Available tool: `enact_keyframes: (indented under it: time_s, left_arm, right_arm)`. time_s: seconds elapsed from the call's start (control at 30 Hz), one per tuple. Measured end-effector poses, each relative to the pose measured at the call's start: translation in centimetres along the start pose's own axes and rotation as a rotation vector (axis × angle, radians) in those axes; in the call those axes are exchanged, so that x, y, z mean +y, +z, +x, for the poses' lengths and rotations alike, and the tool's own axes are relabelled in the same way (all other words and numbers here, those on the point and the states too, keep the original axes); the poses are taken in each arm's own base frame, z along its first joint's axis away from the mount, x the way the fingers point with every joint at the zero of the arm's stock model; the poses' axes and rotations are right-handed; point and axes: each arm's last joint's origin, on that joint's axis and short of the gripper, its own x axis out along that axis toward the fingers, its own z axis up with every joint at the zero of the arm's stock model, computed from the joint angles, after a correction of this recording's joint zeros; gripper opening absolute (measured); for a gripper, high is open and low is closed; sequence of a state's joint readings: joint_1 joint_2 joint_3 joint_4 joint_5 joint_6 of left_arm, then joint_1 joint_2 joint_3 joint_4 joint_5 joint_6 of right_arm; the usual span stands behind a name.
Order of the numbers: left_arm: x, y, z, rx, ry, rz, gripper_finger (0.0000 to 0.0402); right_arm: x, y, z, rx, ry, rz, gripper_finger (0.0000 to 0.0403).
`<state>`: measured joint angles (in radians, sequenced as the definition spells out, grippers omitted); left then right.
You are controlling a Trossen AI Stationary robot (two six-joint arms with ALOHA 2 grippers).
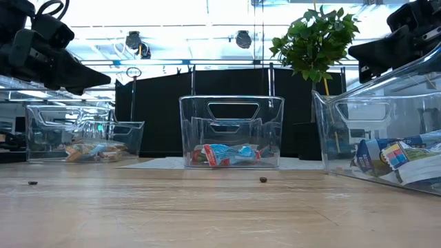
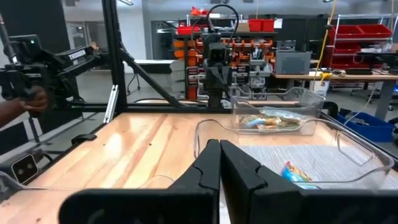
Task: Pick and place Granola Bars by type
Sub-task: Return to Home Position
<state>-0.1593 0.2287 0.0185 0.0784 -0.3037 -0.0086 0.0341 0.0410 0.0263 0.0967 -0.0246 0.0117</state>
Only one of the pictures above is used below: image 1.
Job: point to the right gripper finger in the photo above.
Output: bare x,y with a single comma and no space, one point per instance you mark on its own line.
382,50
365,73

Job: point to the orange green chewy bar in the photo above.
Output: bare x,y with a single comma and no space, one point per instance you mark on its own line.
98,149
115,155
76,155

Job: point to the clear plastic bin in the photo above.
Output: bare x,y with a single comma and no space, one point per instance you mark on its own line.
231,120
344,137
86,127

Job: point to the white green snack bag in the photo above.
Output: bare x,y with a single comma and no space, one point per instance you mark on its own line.
396,155

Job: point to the blue green granola bar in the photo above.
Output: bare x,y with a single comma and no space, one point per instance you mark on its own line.
420,177

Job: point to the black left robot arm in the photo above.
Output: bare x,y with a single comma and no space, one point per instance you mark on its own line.
13,8

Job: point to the potted green plant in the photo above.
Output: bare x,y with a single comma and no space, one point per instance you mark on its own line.
310,44

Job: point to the round black ceiling fixture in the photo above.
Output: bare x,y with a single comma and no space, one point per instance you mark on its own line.
243,39
133,39

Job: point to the dark hanging device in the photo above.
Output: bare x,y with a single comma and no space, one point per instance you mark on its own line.
144,51

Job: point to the black divider panel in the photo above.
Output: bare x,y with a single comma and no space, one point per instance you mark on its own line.
165,113

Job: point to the small brown crumb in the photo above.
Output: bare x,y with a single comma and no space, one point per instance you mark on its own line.
263,179
32,183

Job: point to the grey woven placemat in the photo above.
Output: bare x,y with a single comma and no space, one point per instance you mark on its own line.
155,164

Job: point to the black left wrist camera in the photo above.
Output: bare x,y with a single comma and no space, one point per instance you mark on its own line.
55,32

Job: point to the black loop bracket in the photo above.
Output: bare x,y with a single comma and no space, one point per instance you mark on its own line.
133,100

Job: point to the black aluminium frame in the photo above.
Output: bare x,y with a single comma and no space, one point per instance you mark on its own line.
13,157

